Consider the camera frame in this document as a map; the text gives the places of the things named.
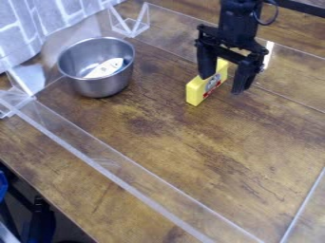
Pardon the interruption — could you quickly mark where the stainless steel bowl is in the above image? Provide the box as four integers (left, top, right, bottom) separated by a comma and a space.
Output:
57, 37, 134, 98

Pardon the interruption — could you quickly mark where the yellow butter block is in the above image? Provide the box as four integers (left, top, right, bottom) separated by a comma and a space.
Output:
185, 59, 228, 106

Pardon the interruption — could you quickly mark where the clear acrylic barrier front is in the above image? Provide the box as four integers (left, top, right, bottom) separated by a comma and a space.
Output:
0, 91, 263, 243

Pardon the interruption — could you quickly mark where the grey brick pattern cloth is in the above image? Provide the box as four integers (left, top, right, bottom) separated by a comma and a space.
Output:
0, 0, 125, 74

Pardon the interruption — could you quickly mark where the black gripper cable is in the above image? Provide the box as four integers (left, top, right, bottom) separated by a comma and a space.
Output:
252, 0, 280, 27

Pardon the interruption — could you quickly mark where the white fish toy in bowl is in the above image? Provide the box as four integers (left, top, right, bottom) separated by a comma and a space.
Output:
85, 58, 122, 79

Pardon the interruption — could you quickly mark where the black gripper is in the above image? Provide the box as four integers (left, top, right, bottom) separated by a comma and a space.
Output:
195, 0, 267, 95

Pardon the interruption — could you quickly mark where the clear acrylic triangular bracket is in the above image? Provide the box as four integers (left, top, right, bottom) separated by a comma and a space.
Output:
108, 3, 149, 38

